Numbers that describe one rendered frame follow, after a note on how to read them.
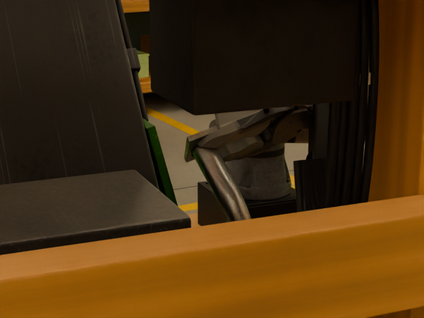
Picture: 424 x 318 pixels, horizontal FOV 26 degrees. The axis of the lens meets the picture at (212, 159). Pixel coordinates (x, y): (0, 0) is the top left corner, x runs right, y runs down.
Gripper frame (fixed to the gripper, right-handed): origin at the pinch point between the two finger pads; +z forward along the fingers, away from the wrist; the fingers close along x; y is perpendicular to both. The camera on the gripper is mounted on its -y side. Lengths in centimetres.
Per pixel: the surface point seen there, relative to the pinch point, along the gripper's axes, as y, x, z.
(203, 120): 233, -463, -155
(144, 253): -20.7, 33.3, 19.2
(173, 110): 261, -486, -146
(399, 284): -29.7, 24.7, -1.5
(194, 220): 25, -86, -16
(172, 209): -11.4, 16.2, 11.4
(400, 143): -17.8, 25.2, -9.0
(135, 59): 17.2, -1.3, 2.2
